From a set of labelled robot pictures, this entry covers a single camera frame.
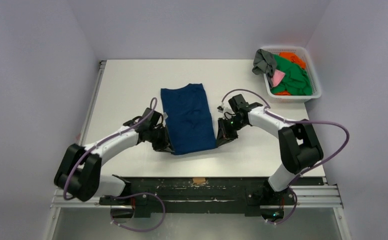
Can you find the aluminium frame rail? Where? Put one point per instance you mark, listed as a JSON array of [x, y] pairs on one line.
[[325, 196]]

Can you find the pink cloth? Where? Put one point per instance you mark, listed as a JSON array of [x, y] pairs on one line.
[[277, 78]]

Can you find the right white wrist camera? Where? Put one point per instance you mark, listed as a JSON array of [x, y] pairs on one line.
[[221, 108]]

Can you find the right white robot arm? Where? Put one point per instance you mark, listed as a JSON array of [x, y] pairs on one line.
[[299, 146]]

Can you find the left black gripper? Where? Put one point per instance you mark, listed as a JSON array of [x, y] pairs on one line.
[[164, 145]]

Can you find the grey t shirt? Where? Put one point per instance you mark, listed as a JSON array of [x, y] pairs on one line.
[[264, 62]]

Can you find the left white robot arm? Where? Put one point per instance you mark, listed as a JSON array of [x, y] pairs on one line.
[[79, 173]]

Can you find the white plastic laundry basket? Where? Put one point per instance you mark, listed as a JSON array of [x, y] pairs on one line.
[[303, 54]]

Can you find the brown tape piece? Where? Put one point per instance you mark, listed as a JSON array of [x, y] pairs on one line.
[[198, 181]]

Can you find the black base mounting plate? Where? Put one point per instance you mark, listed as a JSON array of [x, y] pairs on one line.
[[220, 195]]

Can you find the dark blue t shirt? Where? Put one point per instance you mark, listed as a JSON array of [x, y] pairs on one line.
[[189, 121]]

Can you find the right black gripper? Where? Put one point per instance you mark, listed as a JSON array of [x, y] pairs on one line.
[[224, 133]]

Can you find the green t shirt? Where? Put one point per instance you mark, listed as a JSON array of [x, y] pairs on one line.
[[296, 81]]

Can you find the orange t shirt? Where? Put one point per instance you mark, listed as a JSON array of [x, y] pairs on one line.
[[293, 58]]

